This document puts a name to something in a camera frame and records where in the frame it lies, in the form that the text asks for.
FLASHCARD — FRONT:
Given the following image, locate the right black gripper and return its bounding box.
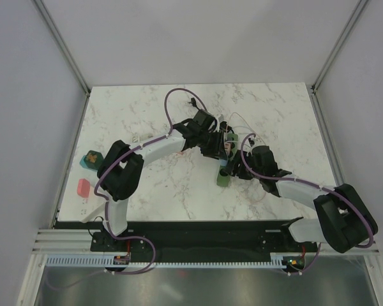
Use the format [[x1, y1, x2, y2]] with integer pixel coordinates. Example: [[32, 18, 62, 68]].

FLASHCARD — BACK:
[[222, 150, 263, 180]]

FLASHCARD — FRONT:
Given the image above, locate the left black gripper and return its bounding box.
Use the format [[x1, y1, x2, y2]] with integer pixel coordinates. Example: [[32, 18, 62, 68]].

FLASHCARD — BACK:
[[197, 129, 227, 161]]

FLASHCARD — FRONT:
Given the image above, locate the green power strip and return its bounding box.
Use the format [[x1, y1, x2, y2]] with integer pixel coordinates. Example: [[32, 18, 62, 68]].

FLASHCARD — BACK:
[[216, 133, 238, 187]]

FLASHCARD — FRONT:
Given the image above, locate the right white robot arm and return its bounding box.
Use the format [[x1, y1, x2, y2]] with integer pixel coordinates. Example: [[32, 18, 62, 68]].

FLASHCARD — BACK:
[[222, 145, 378, 253]]

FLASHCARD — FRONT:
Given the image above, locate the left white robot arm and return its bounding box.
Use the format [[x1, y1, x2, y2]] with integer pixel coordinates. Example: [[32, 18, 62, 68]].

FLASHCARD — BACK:
[[94, 110, 227, 251]]

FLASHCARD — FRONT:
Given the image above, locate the pink plug adapter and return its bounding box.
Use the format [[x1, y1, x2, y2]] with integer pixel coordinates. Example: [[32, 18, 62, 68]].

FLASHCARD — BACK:
[[77, 178, 91, 198]]

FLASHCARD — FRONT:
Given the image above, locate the teal block with orange top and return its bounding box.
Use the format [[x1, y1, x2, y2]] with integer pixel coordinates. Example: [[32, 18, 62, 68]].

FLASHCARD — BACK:
[[79, 150, 104, 171]]

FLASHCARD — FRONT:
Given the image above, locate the white power strip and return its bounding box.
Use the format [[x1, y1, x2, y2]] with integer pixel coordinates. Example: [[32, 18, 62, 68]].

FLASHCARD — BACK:
[[78, 195, 105, 223]]

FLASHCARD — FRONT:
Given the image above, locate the black power cord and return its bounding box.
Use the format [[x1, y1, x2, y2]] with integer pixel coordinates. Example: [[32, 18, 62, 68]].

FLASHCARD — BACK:
[[187, 98, 208, 112]]

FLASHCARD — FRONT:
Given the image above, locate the light blue charging cable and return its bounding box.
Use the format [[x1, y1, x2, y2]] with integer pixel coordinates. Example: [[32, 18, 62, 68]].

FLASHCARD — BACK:
[[225, 124, 259, 144]]

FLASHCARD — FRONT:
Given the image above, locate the pink charging cable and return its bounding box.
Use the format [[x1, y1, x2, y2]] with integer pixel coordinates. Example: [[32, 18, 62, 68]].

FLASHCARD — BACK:
[[223, 112, 269, 205]]

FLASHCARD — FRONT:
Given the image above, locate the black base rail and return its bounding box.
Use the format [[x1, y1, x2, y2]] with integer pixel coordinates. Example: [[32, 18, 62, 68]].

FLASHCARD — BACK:
[[91, 220, 317, 262]]

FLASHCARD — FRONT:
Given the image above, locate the white slotted cable duct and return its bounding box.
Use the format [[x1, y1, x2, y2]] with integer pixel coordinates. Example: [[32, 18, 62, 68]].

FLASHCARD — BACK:
[[45, 254, 294, 269]]

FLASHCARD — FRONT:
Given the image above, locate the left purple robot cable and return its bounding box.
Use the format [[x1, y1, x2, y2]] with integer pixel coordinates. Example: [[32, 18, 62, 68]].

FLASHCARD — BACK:
[[94, 87, 211, 238]]

